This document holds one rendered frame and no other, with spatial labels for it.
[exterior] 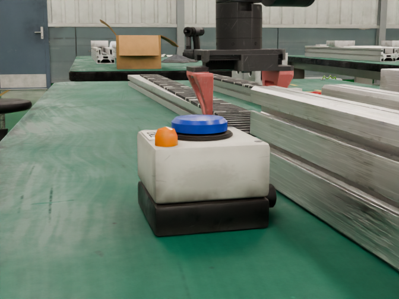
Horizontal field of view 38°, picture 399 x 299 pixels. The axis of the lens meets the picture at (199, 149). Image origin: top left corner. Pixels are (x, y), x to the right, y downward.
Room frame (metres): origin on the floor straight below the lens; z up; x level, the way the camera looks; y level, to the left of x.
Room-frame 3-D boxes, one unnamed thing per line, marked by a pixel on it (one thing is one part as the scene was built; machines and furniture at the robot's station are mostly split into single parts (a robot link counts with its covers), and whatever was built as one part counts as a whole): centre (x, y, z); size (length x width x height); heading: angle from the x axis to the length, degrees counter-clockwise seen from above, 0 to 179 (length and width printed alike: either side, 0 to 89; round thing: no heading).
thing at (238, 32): (0.73, -0.05, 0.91); 0.10 x 0.07 x 0.07; 102
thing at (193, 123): (0.41, 0.00, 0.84); 0.04 x 0.04 x 0.02
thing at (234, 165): (0.41, -0.01, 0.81); 0.10 x 0.08 x 0.06; 104
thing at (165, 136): (0.37, 0.02, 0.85); 0.01 x 0.01 x 0.01
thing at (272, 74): (0.74, -0.07, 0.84); 0.07 x 0.07 x 0.09; 12
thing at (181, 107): (1.22, 0.07, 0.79); 0.96 x 0.04 x 0.03; 14
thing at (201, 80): (0.72, -0.02, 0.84); 0.07 x 0.07 x 0.09; 12
